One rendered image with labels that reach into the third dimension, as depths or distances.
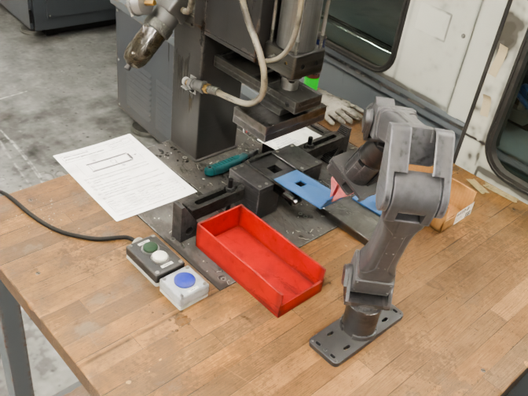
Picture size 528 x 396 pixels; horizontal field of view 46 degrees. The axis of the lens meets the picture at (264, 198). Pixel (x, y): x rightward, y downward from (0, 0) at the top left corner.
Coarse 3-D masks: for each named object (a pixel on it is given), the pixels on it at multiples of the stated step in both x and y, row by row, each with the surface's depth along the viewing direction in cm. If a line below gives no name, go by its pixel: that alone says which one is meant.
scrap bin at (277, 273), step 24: (216, 216) 129; (240, 216) 135; (216, 240) 123; (240, 240) 132; (264, 240) 131; (288, 240) 125; (240, 264) 119; (264, 264) 127; (288, 264) 128; (312, 264) 122; (264, 288) 116; (288, 288) 122; (312, 288) 120
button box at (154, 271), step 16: (0, 192) 137; (48, 224) 129; (96, 240) 127; (144, 240) 125; (160, 240) 126; (128, 256) 124; (144, 256) 121; (176, 256) 122; (144, 272) 121; (160, 272) 118
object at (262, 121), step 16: (224, 64) 138; (240, 64) 140; (256, 64) 141; (240, 80) 136; (256, 80) 132; (272, 80) 136; (272, 96) 130; (288, 96) 128; (304, 96) 129; (320, 96) 130; (240, 112) 129; (256, 112) 129; (272, 112) 130; (288, 112) 131; (304, 112) 132; (320, 112) 135; (256, 128) 127; (272, 128) 126; (288, 128) 130
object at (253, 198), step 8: (320, 168) 147; (232, 176) 140; (312, 176) 146; (296, 184) 145; (248, 192) 137; (256, 192) 135; (264, 192) 136; (272, 192) 138; (240, 200) 140; (248, 200) 138; (256, 200) 136; (264, 200) 137; (272, 200) 140; (248, 208) 139; (256, 208) 137; (264, 208) 139; (272, 208) 141; (264, 216) 141
